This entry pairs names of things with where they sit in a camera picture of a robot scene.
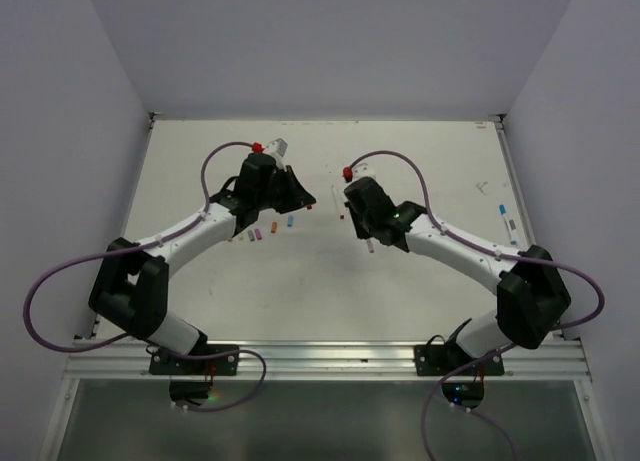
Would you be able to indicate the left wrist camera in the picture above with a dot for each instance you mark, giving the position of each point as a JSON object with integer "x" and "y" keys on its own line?
{"x": 277, "y": 150}

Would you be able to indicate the white pen blue cap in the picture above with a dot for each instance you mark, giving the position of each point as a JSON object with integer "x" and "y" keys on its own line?
{"x": 512, "y": 234}

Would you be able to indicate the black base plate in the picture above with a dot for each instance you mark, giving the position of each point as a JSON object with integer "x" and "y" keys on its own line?
{"x": 210, "y": 360}
{"x": 440, "y": 359}

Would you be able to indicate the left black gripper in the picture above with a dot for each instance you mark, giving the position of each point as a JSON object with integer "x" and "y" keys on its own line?
{"x": 297, "y": 196}

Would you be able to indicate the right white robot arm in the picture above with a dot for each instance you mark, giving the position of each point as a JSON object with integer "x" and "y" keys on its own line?
{"x": 530, "y": 296}

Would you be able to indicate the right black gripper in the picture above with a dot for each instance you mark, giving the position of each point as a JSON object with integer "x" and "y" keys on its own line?
{"x": 360, "y": 230}

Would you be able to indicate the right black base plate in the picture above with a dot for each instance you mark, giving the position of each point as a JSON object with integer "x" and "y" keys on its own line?
{"x": 440, "y": 359}

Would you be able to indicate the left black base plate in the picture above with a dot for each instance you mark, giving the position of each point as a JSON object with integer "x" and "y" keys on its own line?
{"x": 210, "y": 360}

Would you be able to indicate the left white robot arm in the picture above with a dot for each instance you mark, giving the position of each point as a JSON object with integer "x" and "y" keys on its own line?
{"x": 132, "y": 286}

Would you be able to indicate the aluminium front rail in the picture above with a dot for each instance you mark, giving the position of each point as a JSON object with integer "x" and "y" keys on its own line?
{"x": 555, "y": 360}

